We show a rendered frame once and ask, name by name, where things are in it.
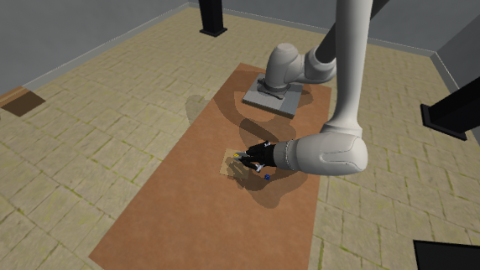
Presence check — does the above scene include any beige flat mat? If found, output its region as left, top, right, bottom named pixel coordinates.
left=219, top=148, right=249, bottom=179

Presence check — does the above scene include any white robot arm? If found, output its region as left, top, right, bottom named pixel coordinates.
left=258, top=0, right=389, bottom=176

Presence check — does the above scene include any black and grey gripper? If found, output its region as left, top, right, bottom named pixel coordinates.
left=233, top=140, right=277, bottom=173

